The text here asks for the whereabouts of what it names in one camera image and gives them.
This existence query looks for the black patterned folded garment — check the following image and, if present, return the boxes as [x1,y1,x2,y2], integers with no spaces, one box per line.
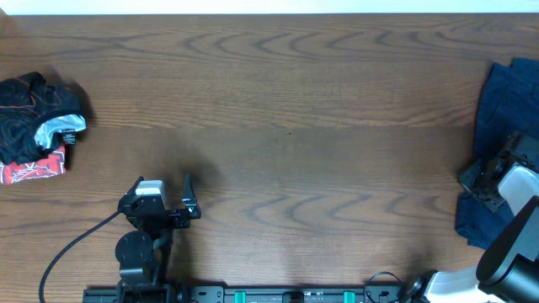
[1,72,87,164]

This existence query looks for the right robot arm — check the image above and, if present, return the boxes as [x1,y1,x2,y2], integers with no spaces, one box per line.
[400,134,538,303]

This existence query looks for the red patterned folded garment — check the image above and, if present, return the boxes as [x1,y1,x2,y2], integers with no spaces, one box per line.
[1,145,66,185]

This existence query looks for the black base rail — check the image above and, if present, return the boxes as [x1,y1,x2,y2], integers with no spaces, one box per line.
[82,285,404,303]

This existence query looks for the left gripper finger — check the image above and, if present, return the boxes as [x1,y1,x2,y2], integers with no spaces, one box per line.
[126,176,144,195]
[182,175,201,219]

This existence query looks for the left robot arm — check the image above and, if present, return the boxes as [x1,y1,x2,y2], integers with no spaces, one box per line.
[115,176,201,303]

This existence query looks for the navy blue shorts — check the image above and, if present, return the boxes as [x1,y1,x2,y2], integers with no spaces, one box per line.
[455,58,538,250]

